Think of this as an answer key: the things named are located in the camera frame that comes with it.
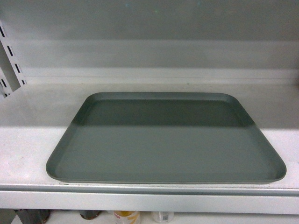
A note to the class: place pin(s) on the white shelf board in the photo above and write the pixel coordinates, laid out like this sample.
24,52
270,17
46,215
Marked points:
34,118

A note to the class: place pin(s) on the white slotted shelf upright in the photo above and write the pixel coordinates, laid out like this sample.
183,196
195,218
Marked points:
11,75

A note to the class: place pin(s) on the yellow white bottle below shelf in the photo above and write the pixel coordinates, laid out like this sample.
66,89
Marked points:
127,217

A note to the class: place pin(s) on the grey rectangular serving tray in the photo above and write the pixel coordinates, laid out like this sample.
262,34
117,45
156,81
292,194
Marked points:
164,138

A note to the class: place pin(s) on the dark jar below shelf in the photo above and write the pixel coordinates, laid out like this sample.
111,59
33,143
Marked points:
89,214

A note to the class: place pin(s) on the white labelled bottle below shelf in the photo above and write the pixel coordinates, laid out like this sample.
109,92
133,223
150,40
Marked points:
162,217

